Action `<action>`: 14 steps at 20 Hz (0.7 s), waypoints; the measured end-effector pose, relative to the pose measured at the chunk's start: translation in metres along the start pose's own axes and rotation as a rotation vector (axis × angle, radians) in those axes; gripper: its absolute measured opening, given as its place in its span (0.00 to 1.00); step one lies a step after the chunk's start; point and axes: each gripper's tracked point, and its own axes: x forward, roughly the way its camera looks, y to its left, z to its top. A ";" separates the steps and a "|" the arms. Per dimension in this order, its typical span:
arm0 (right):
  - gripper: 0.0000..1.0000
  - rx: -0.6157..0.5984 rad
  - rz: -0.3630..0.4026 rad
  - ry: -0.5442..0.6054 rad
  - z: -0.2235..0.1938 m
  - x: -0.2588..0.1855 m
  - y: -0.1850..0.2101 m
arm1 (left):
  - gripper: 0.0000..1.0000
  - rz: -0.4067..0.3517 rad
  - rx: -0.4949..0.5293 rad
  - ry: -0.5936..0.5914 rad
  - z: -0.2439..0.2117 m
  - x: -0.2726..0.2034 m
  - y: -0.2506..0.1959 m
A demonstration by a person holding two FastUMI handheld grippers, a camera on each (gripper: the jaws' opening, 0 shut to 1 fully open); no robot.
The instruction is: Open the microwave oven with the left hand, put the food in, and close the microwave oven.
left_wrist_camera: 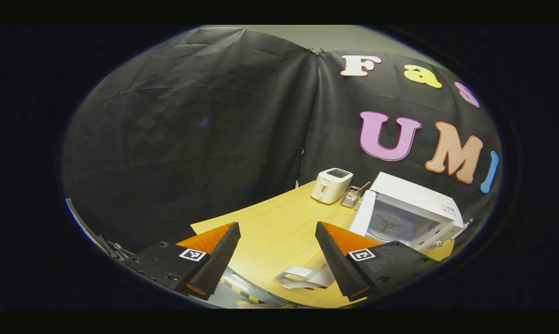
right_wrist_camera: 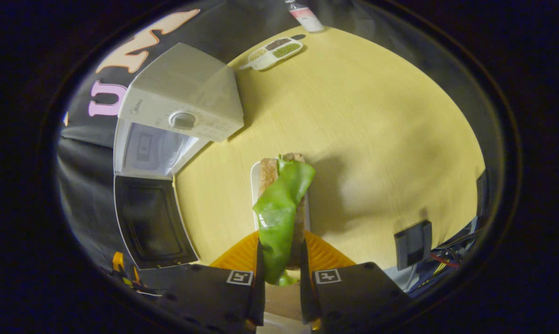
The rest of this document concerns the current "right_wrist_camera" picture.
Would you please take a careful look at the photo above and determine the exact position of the yellow cable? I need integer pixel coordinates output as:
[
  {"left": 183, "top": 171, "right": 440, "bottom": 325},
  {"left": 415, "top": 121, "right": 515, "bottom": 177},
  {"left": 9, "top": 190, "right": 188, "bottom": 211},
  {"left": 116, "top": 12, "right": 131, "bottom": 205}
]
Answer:
[{"left": 418, "top": 262, "right": 447, "bottom": 280}]

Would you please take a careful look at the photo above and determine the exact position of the white plastic tray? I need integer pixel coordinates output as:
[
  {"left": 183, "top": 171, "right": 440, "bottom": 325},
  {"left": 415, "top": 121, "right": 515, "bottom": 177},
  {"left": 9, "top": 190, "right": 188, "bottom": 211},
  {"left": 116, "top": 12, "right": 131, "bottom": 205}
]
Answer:
[{"left": 251, "top": 161, "right": 311, "bottom": 232}]

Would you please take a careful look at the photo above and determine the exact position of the white microwave oven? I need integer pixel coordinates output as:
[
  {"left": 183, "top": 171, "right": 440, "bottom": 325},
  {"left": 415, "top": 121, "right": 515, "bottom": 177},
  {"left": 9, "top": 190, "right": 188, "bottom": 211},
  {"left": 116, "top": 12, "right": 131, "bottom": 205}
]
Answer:
[{"left": 113, "top": 43, "right": 245, "bottom": 270}]

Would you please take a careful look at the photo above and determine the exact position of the sandwich with green lettuce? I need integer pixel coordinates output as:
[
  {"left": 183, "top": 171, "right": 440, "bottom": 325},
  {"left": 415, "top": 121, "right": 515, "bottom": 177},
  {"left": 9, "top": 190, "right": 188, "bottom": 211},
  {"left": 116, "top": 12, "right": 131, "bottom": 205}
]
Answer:
[{"left": 253, "top": 153, "right": 316, "bottom": 286}]

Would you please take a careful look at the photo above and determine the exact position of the small bottle with pink label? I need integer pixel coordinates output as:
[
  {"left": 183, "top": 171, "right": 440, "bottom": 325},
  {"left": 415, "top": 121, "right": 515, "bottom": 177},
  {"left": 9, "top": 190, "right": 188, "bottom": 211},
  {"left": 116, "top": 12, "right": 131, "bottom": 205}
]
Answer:
[{"left": 285, "top": 0, "right": 325, "bottom": 33}]

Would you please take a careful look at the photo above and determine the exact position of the white divided dish of beans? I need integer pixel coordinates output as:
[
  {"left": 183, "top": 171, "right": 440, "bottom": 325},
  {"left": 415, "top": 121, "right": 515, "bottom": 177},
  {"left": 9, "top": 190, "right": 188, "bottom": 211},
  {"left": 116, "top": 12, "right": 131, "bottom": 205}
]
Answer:
[{"left": 240, "top": 38, "right": 304, "bottom": 71}]

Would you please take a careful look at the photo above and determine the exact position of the black backdrop cloth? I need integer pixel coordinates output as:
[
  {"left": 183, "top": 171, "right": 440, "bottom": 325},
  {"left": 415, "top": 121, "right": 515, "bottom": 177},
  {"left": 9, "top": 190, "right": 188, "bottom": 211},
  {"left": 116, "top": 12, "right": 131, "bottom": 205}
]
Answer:
[{"left": 57, "top": 0, "right": 400, "bottom": 279}]

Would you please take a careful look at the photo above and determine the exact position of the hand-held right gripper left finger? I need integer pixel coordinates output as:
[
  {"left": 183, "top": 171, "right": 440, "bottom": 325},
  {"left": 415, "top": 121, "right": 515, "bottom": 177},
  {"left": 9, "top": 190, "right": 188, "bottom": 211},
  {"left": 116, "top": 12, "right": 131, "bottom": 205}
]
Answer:
[{"left": 138, "top": 231, "right": 266, "bottom": 332}]

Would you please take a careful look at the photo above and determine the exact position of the red cable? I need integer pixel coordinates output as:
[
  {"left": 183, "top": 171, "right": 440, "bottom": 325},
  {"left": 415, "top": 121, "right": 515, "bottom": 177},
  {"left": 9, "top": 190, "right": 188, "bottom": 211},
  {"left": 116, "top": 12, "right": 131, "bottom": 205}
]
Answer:
[{"left": 430, "top": 253, "right": 461, "bottom": 269}]

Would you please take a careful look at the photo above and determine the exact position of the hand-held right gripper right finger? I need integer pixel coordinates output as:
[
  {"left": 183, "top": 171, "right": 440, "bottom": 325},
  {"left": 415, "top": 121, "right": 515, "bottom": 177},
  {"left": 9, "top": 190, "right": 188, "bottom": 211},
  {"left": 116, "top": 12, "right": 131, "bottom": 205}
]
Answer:
[{"left": 299, "top": 231, "right": 412, "bottom": 332}]

